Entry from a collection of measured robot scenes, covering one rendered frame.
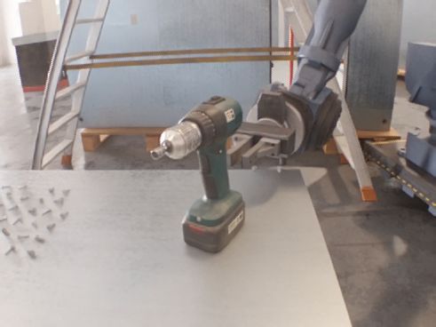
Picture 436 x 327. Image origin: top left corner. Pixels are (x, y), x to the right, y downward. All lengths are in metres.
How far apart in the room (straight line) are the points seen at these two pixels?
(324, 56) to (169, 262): 0.65
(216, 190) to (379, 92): 2.26
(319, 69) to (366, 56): 1.70
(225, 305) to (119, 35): 2.40
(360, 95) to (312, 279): 2.24
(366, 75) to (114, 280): 2.37
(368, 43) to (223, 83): 1.11
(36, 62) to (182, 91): 4.08
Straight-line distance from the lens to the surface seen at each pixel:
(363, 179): 2.04
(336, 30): 0.98
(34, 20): 6.36
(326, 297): 0.51
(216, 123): 0.49
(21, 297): 0.58
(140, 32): 2.64
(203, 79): 2.57
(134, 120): 2.80
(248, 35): 2.50
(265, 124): 0.75
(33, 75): 6.42
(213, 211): 0.55
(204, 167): 0.53
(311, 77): 0.95
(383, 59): 2.68
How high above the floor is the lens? 1.01
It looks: 25 degrees down
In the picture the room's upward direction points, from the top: 2 degrees counter-clockwise
